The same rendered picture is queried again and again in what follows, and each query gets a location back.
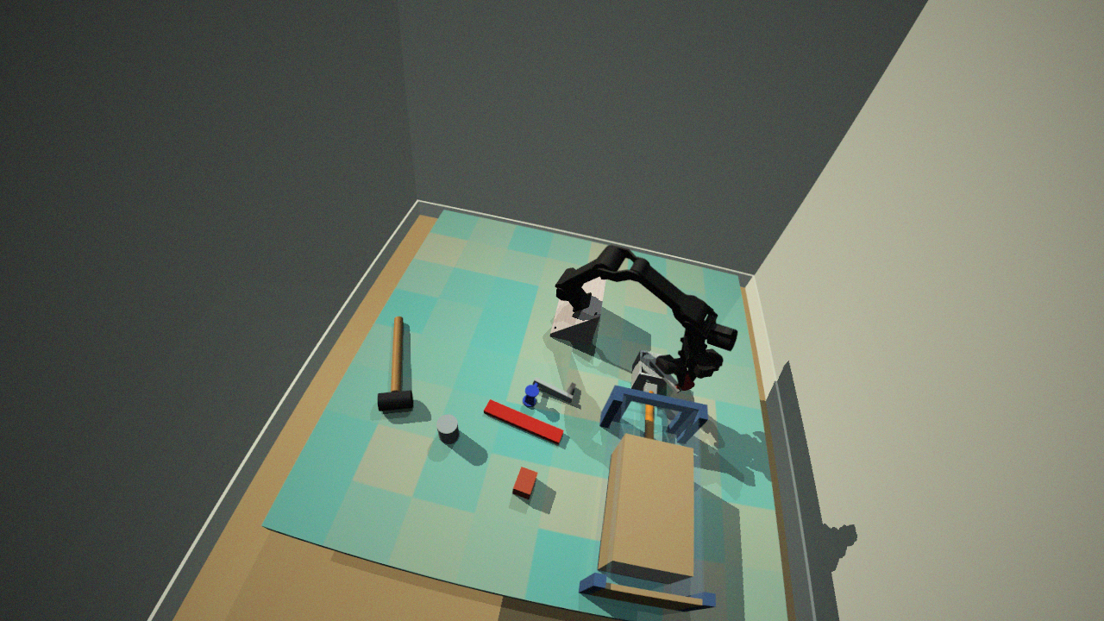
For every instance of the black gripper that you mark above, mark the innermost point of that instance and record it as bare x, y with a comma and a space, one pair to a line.
670, 365

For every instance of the dark grey cylinder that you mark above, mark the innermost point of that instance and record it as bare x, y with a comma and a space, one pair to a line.
447, 428

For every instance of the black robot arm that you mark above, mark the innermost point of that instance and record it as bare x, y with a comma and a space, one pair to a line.
689, 310

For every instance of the black-headed mallet with wooden handle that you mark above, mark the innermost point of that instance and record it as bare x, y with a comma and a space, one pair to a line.
395, 399

